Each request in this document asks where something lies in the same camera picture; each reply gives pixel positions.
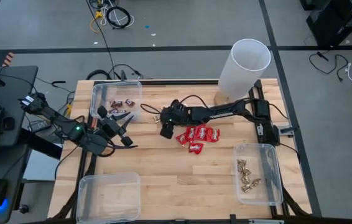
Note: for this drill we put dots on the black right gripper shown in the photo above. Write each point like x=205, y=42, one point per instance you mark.
x=176, y=115

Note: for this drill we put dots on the red candy packet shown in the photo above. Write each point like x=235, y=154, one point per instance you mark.
x=182, y=138
x=191, y=133
x=196, y=147
x=201, y=132
x=213, y=134

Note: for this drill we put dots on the black equipment cabinet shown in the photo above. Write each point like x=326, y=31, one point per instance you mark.
x=337, y=21

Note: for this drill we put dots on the clear plastic bin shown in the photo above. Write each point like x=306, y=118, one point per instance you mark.
x=107, y=199
x=266, y=193
x=104, y=93

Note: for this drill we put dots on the black round caster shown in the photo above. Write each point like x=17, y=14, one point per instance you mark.
x=24, y=209

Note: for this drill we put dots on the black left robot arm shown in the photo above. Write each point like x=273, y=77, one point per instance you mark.
x=54, y=116

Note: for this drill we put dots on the white shade wooden base lamp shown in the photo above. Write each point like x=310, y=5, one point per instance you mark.
x=244, y=68

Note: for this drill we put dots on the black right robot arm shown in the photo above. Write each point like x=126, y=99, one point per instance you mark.
x=225, y=113

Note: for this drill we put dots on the orange black striped marker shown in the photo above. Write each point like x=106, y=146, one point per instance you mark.
x=8, y=59

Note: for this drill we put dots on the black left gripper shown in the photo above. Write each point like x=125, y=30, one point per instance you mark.
x=112, y=126

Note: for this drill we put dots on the black desk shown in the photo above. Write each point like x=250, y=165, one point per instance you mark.
x=17, y=81

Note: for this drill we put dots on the brown Snickers mini bar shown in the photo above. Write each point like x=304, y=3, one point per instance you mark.
x=129, y=102
x=116, y=103
x=113, y=110
x=122, y=111

